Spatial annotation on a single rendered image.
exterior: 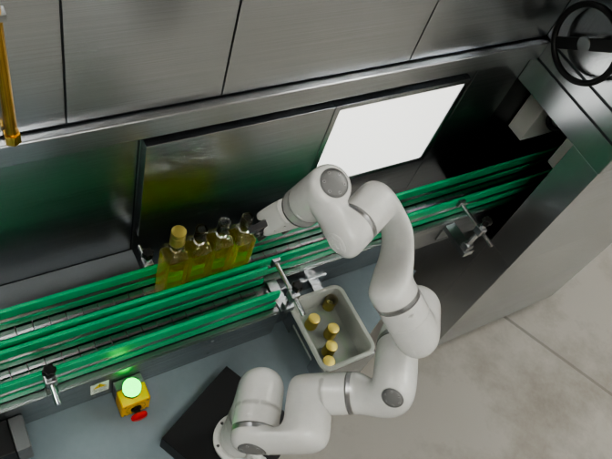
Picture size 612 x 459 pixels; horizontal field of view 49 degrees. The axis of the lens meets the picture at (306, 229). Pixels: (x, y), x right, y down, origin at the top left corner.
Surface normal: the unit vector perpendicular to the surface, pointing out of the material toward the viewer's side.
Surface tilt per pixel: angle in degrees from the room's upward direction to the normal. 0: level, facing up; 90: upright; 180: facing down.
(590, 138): 90
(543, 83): 90
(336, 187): 20
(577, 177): 90
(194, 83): 90
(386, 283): 51
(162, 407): 0
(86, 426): 0
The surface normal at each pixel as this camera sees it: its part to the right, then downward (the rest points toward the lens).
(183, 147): 0.45, 0.79
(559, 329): 0.25, -0.55
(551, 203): -0.86, 0.26
